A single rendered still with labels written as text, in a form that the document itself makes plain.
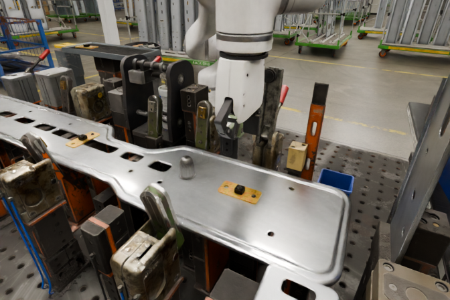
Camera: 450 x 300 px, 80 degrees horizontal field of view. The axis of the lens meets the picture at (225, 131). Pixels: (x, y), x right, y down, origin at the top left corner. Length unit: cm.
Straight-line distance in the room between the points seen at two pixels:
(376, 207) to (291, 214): 61
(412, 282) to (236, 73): 33
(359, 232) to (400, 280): 57
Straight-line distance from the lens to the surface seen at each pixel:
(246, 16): 38
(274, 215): 52
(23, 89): 136
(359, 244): 94
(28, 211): 70
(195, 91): 74
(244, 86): 40
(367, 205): 109
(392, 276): 41
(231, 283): 45
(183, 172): 58
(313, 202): 56
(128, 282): 42
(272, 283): 43
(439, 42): 758
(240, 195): 54
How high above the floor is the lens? 136
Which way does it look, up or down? 28 degrees down
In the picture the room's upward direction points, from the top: straight up
